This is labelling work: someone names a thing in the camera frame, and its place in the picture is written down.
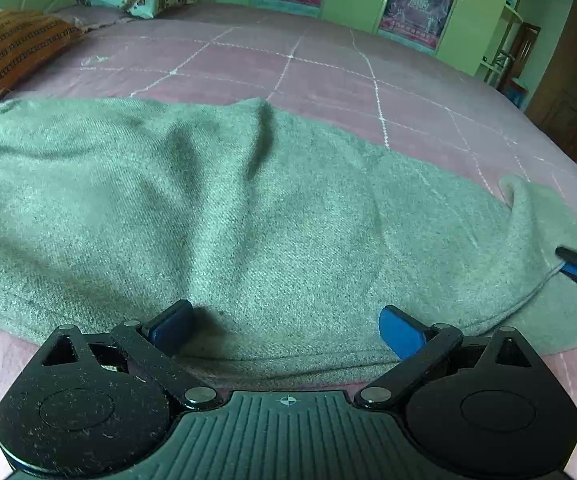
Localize wooden door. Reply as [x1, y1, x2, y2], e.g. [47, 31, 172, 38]
[525, 0, 577, 164]

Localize grey pants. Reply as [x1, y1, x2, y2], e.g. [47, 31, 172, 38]
[0, 96, 577, 377]

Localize pink pillow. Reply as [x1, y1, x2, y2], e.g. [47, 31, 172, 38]
[51, 5, 136, 29]

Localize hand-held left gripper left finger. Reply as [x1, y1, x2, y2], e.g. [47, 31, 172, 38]
[41, 300, 215, 409]

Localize orange striped pillow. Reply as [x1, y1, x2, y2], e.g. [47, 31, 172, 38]
[0, 10, 87, 114]

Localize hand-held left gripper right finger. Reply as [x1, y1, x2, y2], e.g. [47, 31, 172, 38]
[361, 305, 537, 408]

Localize pink checked bedsheet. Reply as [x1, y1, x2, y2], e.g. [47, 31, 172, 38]
[0, 2, 577, 480]

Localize pale green shelf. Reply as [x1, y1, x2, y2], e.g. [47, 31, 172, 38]
[479, 0, 542, 88]

